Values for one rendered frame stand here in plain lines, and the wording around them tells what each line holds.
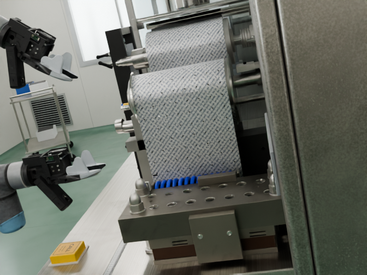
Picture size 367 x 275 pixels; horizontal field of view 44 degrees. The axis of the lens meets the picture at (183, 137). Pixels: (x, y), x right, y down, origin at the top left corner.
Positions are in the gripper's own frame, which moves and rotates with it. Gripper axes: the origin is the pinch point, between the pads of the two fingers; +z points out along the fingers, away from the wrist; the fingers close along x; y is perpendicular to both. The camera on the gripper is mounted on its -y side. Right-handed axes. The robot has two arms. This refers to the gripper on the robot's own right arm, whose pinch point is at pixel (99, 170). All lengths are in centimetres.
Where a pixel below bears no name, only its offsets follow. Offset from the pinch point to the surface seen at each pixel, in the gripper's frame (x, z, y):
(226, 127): -0.1, 35.6, 6.2
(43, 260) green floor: 156, -123, -109
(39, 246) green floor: 179, -138, -109
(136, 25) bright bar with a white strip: 29.3, 11.5, 34.7
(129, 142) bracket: 7.2, 7.7, 4.4
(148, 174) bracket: 7.9, 10.6, -5.9
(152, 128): -0.1, 17.0, 9.0
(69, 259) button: -13.4, -8.4, -17.9
